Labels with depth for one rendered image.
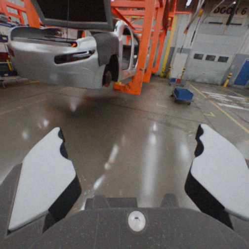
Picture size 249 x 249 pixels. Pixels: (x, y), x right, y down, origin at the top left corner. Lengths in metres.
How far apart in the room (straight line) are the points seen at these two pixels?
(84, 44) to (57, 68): 0.52
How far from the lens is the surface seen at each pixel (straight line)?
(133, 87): 2.90
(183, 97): 4.77
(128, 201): 1.07
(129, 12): 8.68
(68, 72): 2.05
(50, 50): 2.16
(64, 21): 3.31
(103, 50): 2.19
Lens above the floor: 1.29
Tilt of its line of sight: 30 degrees down
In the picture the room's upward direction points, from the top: 7 degrees clockwise
